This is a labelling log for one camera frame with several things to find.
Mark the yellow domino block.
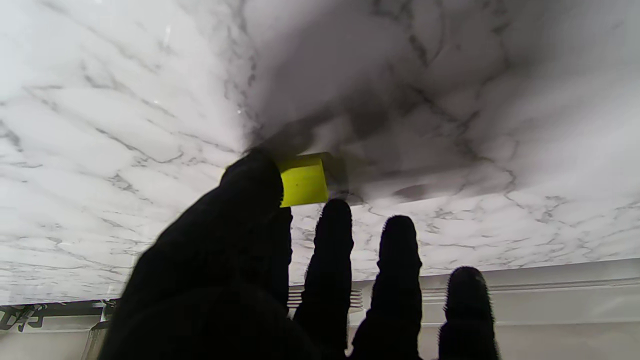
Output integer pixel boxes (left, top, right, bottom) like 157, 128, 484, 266
277, 152, 346, 208

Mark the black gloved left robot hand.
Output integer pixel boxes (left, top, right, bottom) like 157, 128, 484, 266
97, 149, 501, 360

